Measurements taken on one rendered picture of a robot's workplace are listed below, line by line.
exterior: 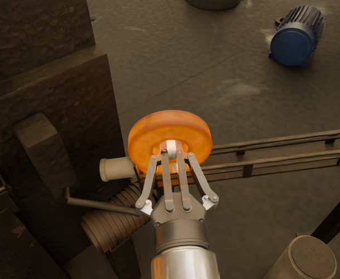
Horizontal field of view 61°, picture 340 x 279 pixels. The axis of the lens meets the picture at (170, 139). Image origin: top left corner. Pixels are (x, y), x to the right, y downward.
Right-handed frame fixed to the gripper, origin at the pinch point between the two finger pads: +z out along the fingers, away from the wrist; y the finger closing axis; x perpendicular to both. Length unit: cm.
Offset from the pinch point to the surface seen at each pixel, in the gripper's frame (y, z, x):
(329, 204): 81, 24, -91
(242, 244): 33, 8, -90
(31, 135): -30.3, 11.5, -9.6
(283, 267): 30, -13, -43
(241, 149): 20.4, 12.1, -21.7
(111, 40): -34, 190, -100
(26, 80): -31.4, 22.6, -3.0
